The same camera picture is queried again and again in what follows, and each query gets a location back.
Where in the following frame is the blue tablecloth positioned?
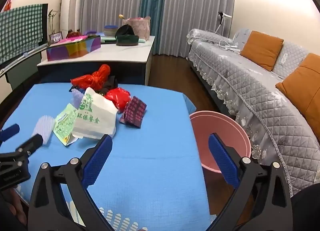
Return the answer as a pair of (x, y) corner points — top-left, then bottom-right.
(0, 82), (215, 231)

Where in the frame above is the black television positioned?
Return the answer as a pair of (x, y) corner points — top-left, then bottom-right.
(0, 3), (49, 71)

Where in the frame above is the small photo frame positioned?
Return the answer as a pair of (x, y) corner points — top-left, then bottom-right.
(49, 32), (63, 43)

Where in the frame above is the red plastic bag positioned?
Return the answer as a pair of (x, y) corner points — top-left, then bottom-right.
(104, 88), (131, 112)
(71, 64), (111, 91)

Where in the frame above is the colorful cardboard box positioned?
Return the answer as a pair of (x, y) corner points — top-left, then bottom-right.
(46, 35), (101, 61)

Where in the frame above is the green white paper packet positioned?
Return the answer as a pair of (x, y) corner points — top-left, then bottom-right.
(52, 103), (78, 146)

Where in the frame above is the white paper bag green print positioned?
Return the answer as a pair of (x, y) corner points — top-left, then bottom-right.
(72, 87), (118, 139)

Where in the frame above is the white floor lamp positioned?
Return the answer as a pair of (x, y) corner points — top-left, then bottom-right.
(215, 11), (232, 35)

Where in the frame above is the green checked cloth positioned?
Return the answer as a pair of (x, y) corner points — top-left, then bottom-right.
(0, 3), (43, 64)

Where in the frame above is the grey quilted sofa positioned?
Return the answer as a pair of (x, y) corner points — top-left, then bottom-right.
(187, 28), (320, 196)

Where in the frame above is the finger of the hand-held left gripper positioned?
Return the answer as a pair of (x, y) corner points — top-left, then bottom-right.
(0, 124), (20, 143)
(15, 133), (44, 158)

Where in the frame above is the thin potted plant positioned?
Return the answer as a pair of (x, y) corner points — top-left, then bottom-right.
(47, 9), (59, 35)

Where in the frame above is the stack of colored bowls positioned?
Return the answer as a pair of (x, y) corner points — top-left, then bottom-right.
(104, 25), (119, 37)

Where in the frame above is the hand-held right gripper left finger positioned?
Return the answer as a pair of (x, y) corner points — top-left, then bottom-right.
(27, 134), (113, 231)

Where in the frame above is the green round tin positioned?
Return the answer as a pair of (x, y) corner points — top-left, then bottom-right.
(115, 35), (139, 46)

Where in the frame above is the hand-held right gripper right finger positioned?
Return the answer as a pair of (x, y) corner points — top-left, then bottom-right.
(208, 133), (293, 231)

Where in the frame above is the white tower air conditioner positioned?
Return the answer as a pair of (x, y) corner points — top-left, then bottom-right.
(61, 0), (85, 39)

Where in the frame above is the pale foam net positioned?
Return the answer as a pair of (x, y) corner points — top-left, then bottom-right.
(35, 115), (55, 146)

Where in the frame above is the pink plastic plate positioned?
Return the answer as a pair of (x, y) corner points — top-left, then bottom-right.
(65, 35), (88, 44)

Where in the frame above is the dark brown cloth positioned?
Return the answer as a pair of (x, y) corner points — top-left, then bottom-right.
(100, 76), (119, 95)

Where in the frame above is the person's left hand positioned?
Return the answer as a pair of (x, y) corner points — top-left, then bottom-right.
(5, 187), (28, 225)

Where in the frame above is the dark green television stand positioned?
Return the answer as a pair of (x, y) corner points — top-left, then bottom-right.
(0, 46), (48, 89)

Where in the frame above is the black pouch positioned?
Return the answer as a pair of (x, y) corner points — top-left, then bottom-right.
(115, 24), (135, 38)

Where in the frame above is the orange cushion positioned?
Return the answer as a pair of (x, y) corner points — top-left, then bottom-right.
(275, 53), (320, 134)
(240, 30), (284, 71)

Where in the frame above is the pink patterned bag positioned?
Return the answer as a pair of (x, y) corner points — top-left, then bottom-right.
(122, 16), (151, 41)

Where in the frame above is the dark red patterned packet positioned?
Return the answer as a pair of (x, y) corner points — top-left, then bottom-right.
(119, 96), (147, 129)

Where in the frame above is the white power strip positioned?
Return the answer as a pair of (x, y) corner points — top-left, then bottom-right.
(219, 40), (242, 53)

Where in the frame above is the white coffee table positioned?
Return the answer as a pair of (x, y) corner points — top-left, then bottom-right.
(37, 35), (156, 86)

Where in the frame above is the purple foam net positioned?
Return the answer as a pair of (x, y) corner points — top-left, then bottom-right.
(71, 88), (87, 108)

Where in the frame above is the pink plastic bin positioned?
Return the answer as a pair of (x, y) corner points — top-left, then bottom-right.
(189, 111), (252, 174)

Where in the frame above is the person's dark clothing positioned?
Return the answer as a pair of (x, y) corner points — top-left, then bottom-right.
(291, 182), (320, 231)

